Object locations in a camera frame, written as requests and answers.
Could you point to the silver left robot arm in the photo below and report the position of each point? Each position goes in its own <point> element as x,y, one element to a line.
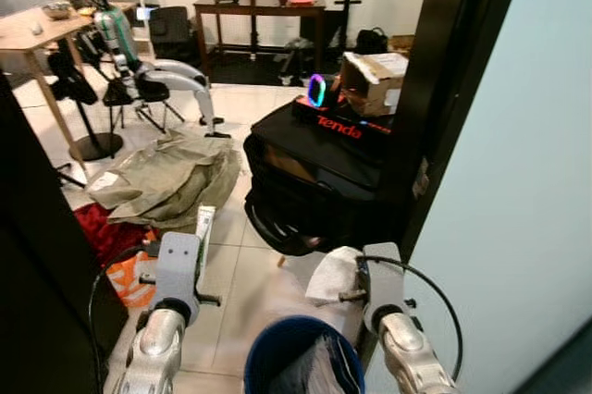
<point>153,348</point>

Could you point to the orange white plastic bag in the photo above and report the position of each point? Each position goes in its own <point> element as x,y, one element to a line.
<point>129,283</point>

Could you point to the flat red item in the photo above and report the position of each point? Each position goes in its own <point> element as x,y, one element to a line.
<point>302,0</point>

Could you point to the large black fabric case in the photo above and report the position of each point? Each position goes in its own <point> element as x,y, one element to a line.
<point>314,181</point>

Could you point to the red cloth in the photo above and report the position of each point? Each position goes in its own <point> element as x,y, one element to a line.
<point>106,232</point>

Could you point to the metal bowl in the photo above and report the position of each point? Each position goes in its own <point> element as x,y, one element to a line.
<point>56,11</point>

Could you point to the blue round trash bin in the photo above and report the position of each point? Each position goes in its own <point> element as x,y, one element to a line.
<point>264,357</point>

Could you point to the brown cardboard box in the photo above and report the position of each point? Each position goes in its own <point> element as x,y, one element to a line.
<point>375,84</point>

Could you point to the grey plastic bin liner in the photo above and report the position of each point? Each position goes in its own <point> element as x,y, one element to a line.
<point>314,371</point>

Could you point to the black folding chair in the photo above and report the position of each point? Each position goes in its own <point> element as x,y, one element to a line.
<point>139,91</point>

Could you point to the black office chair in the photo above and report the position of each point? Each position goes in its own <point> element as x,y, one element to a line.
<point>171,33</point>

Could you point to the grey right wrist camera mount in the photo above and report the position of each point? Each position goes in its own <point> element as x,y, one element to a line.
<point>384,278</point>

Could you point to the white tissue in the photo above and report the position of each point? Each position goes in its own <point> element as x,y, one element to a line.
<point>333,274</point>

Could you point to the light wooden table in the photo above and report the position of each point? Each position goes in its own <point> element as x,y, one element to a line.
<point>28,38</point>

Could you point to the crumpled olive green cloth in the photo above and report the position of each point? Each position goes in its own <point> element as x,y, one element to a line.
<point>166,177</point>

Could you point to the black backpack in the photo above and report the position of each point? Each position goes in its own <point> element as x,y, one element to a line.
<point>371,41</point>

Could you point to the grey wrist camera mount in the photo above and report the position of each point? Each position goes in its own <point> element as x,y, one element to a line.
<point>384,278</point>
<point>178,264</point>

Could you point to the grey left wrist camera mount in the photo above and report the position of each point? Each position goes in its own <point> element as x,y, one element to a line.
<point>178,264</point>

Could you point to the black round stand base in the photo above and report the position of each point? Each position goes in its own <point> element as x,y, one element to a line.
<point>95,146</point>

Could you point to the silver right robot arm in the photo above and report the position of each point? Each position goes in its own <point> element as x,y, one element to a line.
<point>412,357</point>

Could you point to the black red Tenda box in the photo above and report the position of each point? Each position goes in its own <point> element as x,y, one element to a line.
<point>338,124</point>

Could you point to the white green legged robot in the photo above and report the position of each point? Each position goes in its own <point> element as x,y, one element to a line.
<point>176,75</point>

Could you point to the light blue door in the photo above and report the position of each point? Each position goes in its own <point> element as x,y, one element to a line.
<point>518,181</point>

